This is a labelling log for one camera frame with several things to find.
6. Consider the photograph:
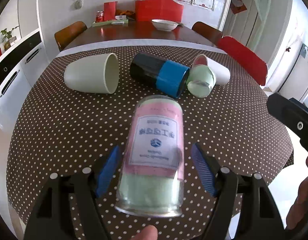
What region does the clear pink green labelled cup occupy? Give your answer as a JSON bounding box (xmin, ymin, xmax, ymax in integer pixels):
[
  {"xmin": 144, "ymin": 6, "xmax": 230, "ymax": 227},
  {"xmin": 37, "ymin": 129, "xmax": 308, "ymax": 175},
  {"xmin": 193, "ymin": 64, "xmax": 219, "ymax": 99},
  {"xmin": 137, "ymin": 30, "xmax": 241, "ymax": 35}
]
[{"xmin": 114, "ymin": 95, "xmax": 184, "ymax": 218}]

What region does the white paper cup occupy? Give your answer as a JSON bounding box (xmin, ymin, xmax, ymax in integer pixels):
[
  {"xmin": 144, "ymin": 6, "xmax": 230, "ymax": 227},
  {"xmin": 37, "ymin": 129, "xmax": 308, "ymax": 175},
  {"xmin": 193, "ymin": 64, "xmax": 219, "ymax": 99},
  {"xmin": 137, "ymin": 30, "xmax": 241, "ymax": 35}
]
[{"xmin": 192, "ymin": 54, "xmax": 230, "ymax": 86}]

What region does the small green paper cup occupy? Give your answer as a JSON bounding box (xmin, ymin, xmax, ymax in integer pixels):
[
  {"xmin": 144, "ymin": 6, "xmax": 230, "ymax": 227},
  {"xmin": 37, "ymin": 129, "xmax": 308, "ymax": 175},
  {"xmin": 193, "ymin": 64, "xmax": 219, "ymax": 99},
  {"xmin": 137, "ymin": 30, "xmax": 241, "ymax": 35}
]
[{"xmin": 187, "ymin": 64, "xmax": 216, "ymax": 98}]

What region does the pale green plastic cup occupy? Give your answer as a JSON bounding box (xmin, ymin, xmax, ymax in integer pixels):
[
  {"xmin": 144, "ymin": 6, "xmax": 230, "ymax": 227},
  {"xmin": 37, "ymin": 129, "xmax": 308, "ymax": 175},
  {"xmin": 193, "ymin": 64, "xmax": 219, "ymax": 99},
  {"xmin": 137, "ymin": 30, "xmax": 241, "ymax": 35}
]
[{"xmin": 64, "ymin": 53, "xmax": 119, "ymax": 94}]

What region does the right hand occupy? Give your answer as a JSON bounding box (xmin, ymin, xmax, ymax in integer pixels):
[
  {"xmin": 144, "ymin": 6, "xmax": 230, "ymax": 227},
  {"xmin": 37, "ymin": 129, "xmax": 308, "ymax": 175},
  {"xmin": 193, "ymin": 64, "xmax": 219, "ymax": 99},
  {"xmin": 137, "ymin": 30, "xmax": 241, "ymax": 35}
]
[{"xmin": 285, "ymin": 154, "xmax": 308, "ymax": 230}]

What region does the left hand thumb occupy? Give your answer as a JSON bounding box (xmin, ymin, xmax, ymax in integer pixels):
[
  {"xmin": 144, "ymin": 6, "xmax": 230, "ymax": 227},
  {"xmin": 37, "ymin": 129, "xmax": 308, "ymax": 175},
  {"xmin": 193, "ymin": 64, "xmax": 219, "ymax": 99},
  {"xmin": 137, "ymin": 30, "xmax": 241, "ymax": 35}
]
[{"xmin": 131, "ymin": 225, "xmax": 158, "ymax": 240}]

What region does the red covered chair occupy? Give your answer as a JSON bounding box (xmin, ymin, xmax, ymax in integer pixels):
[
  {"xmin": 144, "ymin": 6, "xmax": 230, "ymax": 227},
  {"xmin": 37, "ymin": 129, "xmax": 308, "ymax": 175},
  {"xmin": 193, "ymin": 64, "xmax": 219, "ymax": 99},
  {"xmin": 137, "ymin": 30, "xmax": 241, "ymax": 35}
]
[{"xmin": 217, "ymin": 36, "xmax": 268, "ymax": 86}]

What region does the brown polka dot tablecloth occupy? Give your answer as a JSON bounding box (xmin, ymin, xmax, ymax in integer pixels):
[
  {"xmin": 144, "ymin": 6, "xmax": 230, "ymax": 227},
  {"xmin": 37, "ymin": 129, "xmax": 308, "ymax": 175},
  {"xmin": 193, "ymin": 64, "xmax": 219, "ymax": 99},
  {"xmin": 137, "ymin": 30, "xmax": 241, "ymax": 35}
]
[{"xmin": 7, "ymin": 46, "xmax": 293, "ymax": 239}]

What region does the brown wooden chair right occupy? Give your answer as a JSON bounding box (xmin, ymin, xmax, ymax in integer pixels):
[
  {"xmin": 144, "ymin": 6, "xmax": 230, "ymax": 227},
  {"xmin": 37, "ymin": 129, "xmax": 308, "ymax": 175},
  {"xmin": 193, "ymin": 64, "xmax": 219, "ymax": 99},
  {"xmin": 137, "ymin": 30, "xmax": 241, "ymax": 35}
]
[{"xmin": 191, "ymin": 22, "xmax": 223, "ymax": 46}]

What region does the brown wooden chair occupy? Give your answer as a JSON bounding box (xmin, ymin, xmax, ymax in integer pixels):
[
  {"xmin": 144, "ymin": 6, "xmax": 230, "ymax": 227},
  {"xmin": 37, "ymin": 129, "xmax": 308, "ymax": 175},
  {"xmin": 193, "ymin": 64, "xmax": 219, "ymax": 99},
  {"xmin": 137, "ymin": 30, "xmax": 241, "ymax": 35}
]
[
  {"xmin": 191, "ymin": 22, "xmax": 223, "ymax": 46},
  {"xmin": 54, "ymin": 21, "xmax": 87, "ymax": 51}
]

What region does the red door diamond decoration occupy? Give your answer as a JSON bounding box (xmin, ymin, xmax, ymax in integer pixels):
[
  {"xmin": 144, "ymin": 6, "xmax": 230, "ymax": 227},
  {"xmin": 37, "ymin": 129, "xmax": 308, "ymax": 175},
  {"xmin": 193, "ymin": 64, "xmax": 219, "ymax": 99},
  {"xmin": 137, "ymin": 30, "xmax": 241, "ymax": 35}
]
[{"xmin": 230, "ymin": 0, "xmax": 247, "ymax": 15}]

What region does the white black sideboard cabinet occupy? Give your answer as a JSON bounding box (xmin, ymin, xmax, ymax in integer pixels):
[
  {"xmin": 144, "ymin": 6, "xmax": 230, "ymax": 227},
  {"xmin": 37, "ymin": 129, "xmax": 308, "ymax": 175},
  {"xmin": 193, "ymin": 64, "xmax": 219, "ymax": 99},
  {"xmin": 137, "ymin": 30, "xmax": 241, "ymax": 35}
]
[{"xmin": 0, "ymin": 29, "xmax": 49, "ymax": 133}]

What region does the black blue cylindrical bottle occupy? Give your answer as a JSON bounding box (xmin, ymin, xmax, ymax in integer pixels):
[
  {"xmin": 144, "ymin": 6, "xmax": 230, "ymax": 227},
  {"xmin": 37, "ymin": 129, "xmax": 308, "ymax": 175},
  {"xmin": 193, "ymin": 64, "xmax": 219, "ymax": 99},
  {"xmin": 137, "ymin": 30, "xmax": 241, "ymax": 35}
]
[{"xmin": 130, "ymin": 53, "xmax": 190, "ymax": 98}]

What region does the white ceramic bowl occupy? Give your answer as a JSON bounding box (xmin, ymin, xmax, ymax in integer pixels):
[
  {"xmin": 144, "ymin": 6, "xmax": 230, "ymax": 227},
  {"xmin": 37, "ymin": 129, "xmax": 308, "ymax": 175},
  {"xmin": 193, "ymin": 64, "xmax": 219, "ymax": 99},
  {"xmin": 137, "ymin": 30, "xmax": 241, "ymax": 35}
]
[{"xmin": 151, "ymin": 19, "xmax": 178, "ymax": 31}]

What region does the red gift bag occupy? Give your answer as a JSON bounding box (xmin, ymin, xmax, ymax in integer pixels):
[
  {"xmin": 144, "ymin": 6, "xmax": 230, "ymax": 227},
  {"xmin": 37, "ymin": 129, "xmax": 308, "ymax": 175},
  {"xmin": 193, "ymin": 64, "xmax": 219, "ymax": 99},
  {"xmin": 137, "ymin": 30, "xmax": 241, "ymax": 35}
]
[{"xmin": 135, "ymin": 0, "xmax": 184, "ymax": 22}]

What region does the brown wooden chair left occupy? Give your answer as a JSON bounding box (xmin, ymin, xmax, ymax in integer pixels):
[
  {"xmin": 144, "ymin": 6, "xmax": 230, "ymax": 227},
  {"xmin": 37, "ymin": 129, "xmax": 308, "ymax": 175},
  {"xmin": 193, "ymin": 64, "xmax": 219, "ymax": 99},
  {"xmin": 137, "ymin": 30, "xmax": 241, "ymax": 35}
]
[{"xmin": 54, "ymin": 21, "xmax": 87, "ymax": 51}]

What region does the potted green plant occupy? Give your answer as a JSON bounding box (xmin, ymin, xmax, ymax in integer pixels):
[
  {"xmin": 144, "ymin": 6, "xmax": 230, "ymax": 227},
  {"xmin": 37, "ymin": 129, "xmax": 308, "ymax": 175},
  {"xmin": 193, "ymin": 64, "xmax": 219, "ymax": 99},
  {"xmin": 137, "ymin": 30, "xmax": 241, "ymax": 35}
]
[{"xmin": 1, "ymin": 25, "xmax": 19, "ymax": 51}]

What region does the green tray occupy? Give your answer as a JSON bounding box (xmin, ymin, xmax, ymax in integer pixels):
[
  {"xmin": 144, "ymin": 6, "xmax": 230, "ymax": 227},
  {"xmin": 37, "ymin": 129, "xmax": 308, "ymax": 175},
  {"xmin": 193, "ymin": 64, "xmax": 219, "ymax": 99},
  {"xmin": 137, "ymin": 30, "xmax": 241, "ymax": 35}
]
[{"xmin": 92, "ymin": 18, "xmax": 129, "ymax": 27}]

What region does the red cola can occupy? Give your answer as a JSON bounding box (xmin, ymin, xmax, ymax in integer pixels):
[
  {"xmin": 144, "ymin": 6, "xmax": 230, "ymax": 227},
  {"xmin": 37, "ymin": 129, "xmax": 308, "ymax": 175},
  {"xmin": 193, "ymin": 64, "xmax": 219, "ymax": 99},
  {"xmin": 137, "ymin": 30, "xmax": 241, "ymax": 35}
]
[{"xmin": 95, "ymin": 11, "xmax": 104, "ymax": 23}]

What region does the small red box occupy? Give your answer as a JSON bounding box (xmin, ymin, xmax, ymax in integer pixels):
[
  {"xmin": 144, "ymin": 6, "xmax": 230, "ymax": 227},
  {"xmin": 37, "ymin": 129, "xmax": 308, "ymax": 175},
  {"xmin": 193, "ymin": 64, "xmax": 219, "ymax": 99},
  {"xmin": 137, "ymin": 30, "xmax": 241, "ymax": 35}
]
[{"xmin": 104, "ymin": 1, "xmax": 117, "ymax": 21}]

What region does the round hanging wall pendant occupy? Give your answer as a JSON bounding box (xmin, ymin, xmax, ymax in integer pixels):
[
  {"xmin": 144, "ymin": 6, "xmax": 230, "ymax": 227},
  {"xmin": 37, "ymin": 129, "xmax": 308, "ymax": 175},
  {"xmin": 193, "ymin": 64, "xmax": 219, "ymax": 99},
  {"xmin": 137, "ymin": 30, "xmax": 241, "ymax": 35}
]
[{"xmin": 73, "ymin": 0, "xmax": 83, "ymax": 10}]

